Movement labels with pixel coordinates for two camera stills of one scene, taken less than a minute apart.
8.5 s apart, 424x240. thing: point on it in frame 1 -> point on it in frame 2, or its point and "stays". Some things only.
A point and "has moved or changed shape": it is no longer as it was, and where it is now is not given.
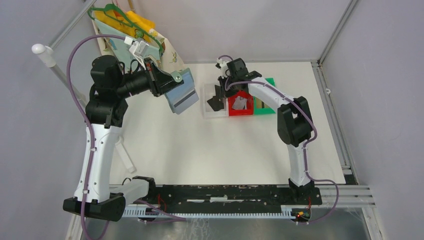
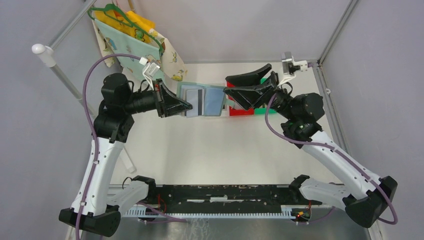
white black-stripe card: [179, 98] has moved or changed shape
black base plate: [194, 196] stays
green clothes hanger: [124, 24] stays
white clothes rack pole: [48, 57] stays
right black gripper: [224, 93] -> [247, 91]
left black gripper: [160, 81] -> [171, 104]
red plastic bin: [249, 111] stays
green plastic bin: [260, 108] stays
